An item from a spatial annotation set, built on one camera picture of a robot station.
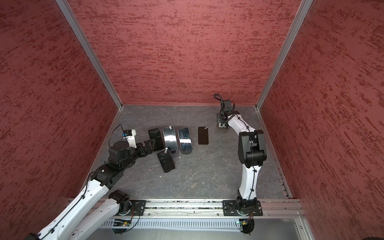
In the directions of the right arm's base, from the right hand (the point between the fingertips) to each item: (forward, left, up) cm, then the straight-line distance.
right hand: (223, 119), depth 101 cm
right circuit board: (-59, -4, -12) cm, 60 cm away
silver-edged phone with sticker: (-15, +36, +1) cm, 39 cm away
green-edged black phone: (-17, +26, 0) cm, 31 cm away
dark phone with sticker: (-7, +14, -9) cm, 18 cm away
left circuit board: (-56, +59, -11) cm, 82 cm away
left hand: (-24, +44, +10) cm, 51 cm away
